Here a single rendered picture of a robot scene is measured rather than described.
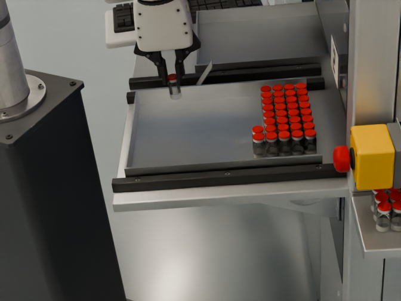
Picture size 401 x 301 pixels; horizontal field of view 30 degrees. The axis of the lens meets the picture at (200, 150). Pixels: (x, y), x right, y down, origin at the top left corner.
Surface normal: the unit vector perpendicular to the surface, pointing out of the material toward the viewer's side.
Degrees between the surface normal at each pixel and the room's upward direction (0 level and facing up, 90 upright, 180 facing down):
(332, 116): 0
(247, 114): 0
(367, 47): 90
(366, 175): 90
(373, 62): 90
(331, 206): 90
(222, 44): 0
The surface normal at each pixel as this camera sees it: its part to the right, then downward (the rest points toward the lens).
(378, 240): -0.09, -0.81
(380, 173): -0.01, 0.58
